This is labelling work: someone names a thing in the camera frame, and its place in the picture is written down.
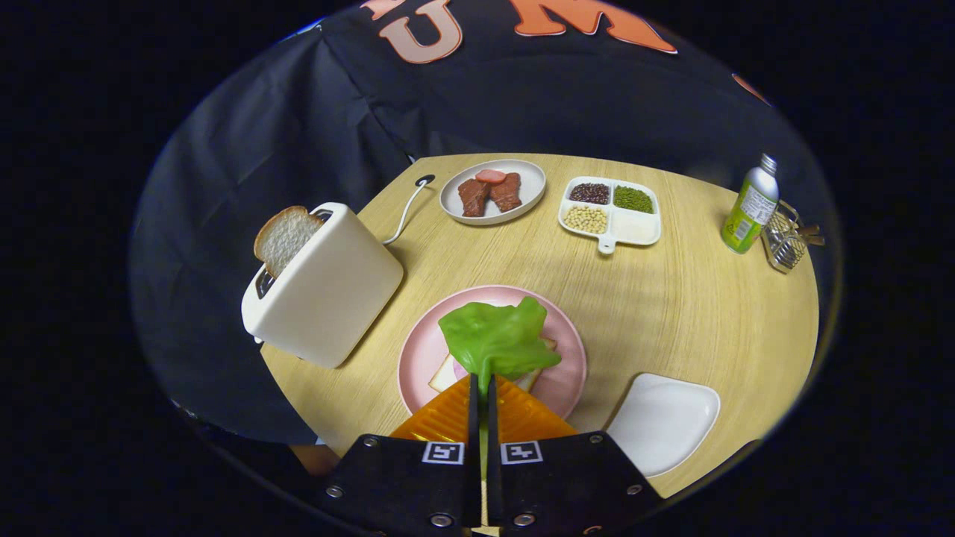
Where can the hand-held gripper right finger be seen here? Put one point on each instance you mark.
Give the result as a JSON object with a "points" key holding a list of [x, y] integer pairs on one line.
{"points": [[492, 425]]}

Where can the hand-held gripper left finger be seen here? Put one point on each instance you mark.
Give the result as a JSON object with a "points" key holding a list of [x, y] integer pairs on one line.
{"points": [[473, 425]]}

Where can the green lettuce leaf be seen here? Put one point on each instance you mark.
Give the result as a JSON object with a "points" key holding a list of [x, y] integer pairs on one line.
{"points": [[496, 335]]}

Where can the toasted bread slice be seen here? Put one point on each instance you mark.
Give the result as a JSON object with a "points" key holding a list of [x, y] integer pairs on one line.
{"points": [[283, 239]]}

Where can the white square bread slice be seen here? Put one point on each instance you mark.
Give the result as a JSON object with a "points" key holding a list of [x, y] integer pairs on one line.
{"points": [[442, 379]]}

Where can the pink round plate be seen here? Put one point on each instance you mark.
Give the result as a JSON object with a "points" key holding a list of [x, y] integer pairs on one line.
{"points": [[567, 373]]}

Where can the white square plate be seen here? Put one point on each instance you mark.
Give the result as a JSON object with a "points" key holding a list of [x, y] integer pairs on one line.
{"points": [[660, 425]]}

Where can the white toaster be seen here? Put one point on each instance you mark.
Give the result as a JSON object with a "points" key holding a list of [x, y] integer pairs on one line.
{"points": [[336, 298]]}

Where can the white divided dish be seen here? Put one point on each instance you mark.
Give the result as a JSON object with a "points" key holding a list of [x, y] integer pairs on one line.
{"points": [[606, 242]]}

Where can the soybean pile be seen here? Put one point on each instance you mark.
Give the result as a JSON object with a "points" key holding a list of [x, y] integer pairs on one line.
{"points": [[586, 219]]}

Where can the brown meat piece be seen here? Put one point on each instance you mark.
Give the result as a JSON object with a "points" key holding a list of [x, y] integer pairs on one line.
{"points": [[506, 194], [473, 198]]}

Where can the grey round plate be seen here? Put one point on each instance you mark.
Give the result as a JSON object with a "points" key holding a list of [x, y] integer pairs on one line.
{"points": [[530, 186]]}

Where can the pink sausage slice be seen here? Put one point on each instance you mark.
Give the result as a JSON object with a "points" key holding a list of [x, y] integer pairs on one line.
{"points": [[491, 176]]}

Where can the red bean pile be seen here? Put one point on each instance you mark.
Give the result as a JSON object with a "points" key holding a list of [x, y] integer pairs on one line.
{"points": [[589, 193]]}

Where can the green bean pile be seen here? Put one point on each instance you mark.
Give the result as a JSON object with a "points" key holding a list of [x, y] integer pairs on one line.
{"points": [[633, 199]]}

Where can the green bottle silver cap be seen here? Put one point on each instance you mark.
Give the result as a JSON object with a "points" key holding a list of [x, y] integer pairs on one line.
{"points": [[750, 212]]}

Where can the black backdrop cloth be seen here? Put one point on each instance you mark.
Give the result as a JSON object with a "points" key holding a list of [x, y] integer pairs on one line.
{"points": [[261, 149]]}

